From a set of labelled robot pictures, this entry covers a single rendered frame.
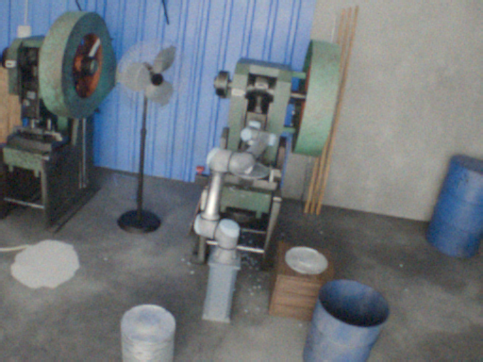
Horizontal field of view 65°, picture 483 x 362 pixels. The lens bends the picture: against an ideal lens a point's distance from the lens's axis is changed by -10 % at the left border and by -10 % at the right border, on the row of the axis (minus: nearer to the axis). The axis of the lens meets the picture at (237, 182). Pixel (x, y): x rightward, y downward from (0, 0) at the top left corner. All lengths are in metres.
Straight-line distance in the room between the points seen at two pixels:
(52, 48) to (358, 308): 2.61
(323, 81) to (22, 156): 2.36
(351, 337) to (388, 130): 2.59
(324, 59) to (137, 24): 2.18
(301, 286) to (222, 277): 0.52
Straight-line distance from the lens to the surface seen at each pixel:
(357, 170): 4.45
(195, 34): 4.14
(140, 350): 2.28
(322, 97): 2.60
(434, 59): 4.38
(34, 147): 3.54
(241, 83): 2.85
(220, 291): 2.62
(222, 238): 2.43
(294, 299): 2.79
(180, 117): 4.30
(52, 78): 2.98
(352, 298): 2.64
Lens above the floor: 1.88
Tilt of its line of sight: 24 degrees down
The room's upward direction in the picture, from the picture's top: 9 degrees clockwise
